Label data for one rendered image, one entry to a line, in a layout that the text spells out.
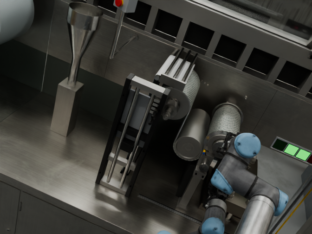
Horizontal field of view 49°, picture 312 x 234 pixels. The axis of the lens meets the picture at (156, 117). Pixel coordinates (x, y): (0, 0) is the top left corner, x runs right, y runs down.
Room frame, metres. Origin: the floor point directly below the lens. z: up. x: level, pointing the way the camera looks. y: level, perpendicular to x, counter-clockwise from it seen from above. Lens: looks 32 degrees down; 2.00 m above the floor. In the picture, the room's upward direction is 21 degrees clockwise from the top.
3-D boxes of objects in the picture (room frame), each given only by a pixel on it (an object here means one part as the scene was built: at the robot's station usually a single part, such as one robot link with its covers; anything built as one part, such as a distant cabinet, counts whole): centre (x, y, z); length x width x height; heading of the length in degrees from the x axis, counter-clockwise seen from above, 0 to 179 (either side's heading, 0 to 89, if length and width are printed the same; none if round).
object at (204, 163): (1.09, -0.25, 1.18); 0.04 x 0.02 x 0.04; 85
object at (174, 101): (1.16, -0.04, 1.34); 0.06 x 0.06 x 0.06; 85
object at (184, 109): (1.31, -0.05, 1.34); 0.25 x 0.14 x 0.14; 175
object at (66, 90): (1.33, 0.42, 1.19); 0.14 x 0.14 x 0.57
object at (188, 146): (1.29, -0.18, 1.18); 0.26 x 0.12 x 0.12; 175
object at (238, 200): (1.31, -0.48, 1.00); 0.40 x 0.16 x 0.06; 175
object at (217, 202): (0.96, -0.33, 1.11); 0.08 x 0.05 x 0.08; 85
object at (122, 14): (1.24, 0.25, 1.51); 0.02 x 0.02 x 0.20
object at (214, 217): (0.88, -0.33, 1.11); 0.11 x 0.08 x 0.09; 175
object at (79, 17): (1.33, 0.42, 1.50); 0.14 x 0.14 x 0.06
